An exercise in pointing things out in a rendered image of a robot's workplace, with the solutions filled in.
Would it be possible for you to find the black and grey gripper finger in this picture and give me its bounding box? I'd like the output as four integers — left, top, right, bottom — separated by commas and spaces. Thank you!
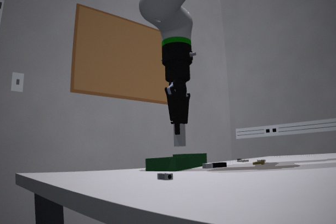
181, 87, 191, 146
165, 82, 183, 147

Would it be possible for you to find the green three-compartment bin rack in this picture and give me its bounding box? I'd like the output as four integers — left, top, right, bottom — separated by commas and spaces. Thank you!
145, 153, 207, 171

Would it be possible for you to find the brass bolt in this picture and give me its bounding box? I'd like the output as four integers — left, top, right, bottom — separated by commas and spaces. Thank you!
253, 160, 265, 165

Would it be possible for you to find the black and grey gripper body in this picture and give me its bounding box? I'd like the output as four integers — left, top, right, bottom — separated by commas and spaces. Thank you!
165, 61, 190, 97

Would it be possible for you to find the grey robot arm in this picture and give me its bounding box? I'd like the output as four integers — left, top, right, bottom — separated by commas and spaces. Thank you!
139, 0, 196, 66

